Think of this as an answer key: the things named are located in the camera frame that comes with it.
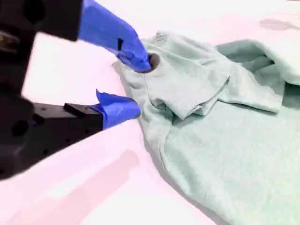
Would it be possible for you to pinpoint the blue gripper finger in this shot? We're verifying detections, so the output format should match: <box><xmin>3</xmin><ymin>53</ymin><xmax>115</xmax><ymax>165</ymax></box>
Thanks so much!
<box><xmin>32</xmin><ymin>89</ymin><xmax>141</xmax><ymax>164</ymax></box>
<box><xmin>35</xmin><ymin>0</ymin><xmax>162</xmax><ymax>72</ymax></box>

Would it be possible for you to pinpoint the pale green T-shirt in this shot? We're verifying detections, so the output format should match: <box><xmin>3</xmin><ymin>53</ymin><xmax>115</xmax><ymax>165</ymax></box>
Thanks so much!
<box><xmin>112</xmin><ymin>30</ymin><xmax>300</xmax><ymax>225</ymax></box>

